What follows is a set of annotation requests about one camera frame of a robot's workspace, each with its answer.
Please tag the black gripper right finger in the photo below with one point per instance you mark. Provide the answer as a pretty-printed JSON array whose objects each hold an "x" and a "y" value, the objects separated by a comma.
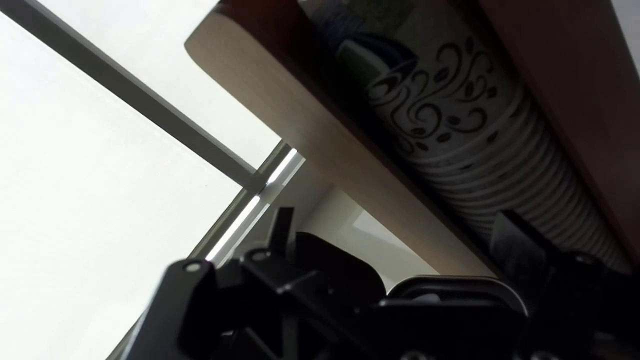
[{"x": 566, "y": 293}]

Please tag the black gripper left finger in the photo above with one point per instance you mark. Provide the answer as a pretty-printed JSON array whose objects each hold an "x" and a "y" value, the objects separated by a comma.
[{"x": 200, "y": 301}]

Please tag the stack of patterned paper cups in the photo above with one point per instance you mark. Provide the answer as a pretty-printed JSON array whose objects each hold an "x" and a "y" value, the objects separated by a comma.
[{"x": 480, "y": 140}]

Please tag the light wooden shelf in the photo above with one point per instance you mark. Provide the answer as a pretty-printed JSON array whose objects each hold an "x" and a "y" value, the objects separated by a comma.
[{"x": 312, "y": 126}]

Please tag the grey metal frame bar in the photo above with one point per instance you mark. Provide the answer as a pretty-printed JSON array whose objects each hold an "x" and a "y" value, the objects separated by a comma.
[{"x": 133, "y": 92}]

